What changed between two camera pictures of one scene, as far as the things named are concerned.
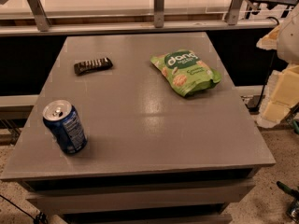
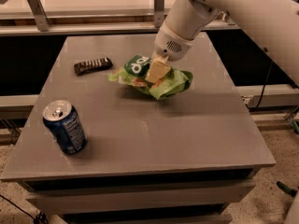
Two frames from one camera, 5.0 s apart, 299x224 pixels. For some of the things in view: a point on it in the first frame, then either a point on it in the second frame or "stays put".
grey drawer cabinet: (153, 155) stays put
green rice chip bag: (186, 71) -> (135, 72)
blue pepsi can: (64, 123) stays put
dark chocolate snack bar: (92, 65) stays put
